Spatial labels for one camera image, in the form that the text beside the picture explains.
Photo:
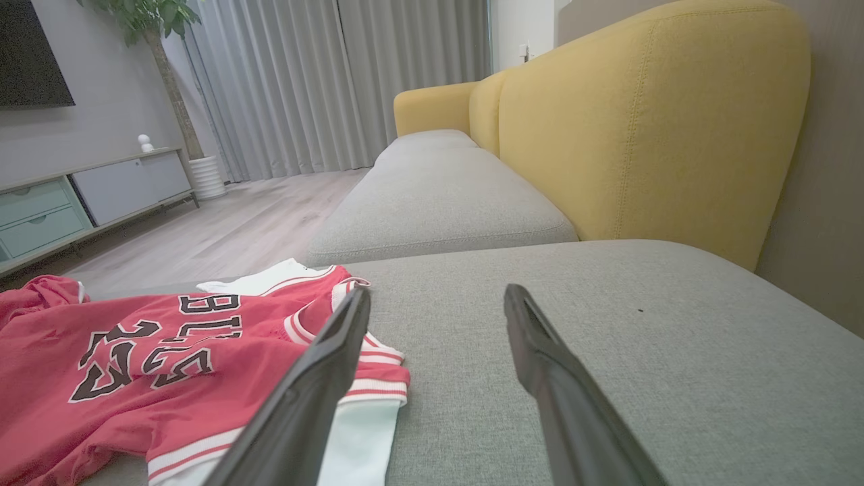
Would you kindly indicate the yellow sofa armrest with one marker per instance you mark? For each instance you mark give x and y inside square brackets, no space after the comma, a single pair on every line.
[432,108]

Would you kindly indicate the green indoor tree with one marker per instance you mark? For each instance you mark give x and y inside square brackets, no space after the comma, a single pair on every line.
[172,88]

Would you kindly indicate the black wall television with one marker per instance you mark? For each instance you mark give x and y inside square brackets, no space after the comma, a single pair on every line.
[30,54]

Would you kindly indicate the small white figurine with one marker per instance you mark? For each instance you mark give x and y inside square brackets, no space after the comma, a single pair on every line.
[146,144]

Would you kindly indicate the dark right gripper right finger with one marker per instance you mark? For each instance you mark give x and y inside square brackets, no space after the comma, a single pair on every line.
[574,418]

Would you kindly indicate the grey pleated curtain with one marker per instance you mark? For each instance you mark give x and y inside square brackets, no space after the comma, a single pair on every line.
[418,47]
[270,88]

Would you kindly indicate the narrow yellow backrest cushion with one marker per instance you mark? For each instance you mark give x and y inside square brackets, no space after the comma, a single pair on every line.
[486,115]

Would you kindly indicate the red white basketball jersey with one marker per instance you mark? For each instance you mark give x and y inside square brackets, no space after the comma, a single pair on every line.
[135,412]

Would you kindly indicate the wide grey sofa seat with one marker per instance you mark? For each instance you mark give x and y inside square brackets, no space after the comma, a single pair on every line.
[675,364]

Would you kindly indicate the small grey seat cushion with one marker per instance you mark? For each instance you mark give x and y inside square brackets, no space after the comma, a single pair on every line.
[425,142]

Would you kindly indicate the long grey seat cushion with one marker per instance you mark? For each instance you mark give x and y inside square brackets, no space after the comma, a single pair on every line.
[439,202]

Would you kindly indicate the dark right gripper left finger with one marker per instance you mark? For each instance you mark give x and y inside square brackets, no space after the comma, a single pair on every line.
[304,405]

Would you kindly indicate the low grey tv cabinet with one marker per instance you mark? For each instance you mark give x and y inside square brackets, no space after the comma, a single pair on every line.
[128,185]

